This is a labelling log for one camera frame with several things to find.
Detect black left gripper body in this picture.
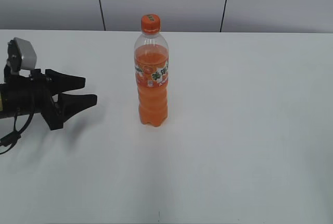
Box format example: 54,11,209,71
3,65,64,130

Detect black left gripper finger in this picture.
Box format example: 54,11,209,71
45,69,86,96
54,93,97,123

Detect orange soda plastic bottle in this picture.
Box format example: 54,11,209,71
133,29,171,128

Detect orange bottle cap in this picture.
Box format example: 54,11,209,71
141,14,161,34

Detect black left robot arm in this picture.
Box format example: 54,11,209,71
1,65,97,130

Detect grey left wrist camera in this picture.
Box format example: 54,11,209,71
7,37,37,75

